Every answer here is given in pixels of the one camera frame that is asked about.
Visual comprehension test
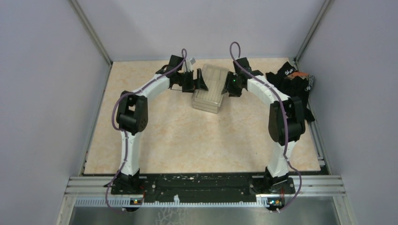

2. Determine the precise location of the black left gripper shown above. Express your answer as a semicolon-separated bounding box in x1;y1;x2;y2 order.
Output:
177;68;208;94

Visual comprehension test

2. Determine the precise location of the clear acrylic box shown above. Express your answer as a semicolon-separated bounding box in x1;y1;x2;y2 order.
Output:
191;63;230;114

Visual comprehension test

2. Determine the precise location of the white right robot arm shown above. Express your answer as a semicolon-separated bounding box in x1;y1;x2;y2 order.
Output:
222;58;306;193

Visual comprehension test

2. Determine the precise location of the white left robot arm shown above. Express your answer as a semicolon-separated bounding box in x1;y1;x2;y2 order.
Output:
111;55;208;194

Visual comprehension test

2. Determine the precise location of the black cloth pile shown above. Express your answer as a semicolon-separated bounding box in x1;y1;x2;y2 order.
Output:
266;62;315;122

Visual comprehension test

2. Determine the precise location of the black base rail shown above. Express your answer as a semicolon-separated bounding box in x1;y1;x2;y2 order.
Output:
110;172;296;203

